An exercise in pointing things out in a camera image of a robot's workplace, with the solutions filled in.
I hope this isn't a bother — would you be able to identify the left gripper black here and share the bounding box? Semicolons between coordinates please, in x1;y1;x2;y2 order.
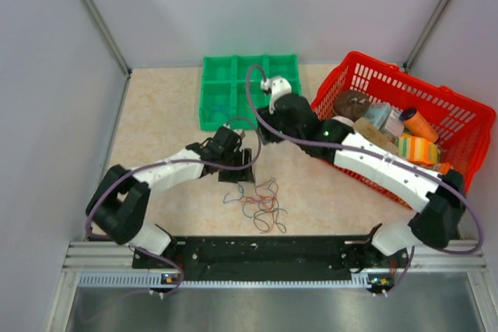
218;147;253;183

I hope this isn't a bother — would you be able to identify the blue wire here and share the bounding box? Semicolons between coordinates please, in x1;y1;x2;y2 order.
205;103;230;118

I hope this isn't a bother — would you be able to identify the coloured wire bundle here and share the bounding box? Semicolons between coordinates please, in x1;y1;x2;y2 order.
222;178;289;235

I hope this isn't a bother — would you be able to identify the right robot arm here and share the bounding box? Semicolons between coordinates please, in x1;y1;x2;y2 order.
255;93;466;267

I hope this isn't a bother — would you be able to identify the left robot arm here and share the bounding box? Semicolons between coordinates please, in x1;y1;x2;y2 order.
86;124;251;267

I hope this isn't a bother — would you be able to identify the green six-compartment tray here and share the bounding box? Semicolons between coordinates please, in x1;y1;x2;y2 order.
198;54;301;131

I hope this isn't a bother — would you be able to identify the brown round pouch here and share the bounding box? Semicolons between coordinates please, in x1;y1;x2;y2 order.
333;90;370;121

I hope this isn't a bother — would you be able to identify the brown cardboard box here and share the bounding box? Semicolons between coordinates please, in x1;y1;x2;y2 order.
352;117;398;155

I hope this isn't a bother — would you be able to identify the light blue patterned box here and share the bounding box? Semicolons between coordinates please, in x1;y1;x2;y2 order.
364;103;405;138

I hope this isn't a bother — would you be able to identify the orange bottle blue cap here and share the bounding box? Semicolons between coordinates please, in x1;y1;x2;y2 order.
399;107;439;143

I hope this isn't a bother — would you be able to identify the yellow green sponge pack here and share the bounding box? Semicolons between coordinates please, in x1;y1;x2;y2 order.
396;134;440;166

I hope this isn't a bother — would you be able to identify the orange snack packet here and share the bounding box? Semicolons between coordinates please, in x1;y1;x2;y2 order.
428;163;453;175

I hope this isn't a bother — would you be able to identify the red plastic basket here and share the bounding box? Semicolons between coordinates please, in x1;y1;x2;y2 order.
310;51;497;208

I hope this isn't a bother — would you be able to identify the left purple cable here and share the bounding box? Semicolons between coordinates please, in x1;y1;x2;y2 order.
85;117;262;298

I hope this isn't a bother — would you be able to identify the purple cable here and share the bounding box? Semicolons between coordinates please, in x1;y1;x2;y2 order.
85;117;262;298
245;65;483;298

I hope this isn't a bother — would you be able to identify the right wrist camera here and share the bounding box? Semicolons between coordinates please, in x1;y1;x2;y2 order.
260;75;292;114

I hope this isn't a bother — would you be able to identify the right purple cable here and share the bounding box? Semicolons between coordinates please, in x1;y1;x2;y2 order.
245;65;483;298

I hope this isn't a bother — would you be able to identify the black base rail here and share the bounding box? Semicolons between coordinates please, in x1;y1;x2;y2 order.
132;235;405;282

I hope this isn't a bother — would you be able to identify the left aluminium frame post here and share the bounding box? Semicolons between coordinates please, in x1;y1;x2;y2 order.
80;0;132;79

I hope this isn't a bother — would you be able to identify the aluminium frame post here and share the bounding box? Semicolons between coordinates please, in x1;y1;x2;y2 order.
401;0;452;73
80;0;132;79

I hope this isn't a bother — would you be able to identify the right aluminium frame post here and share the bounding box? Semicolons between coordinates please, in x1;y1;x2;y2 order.
401;0;452;73

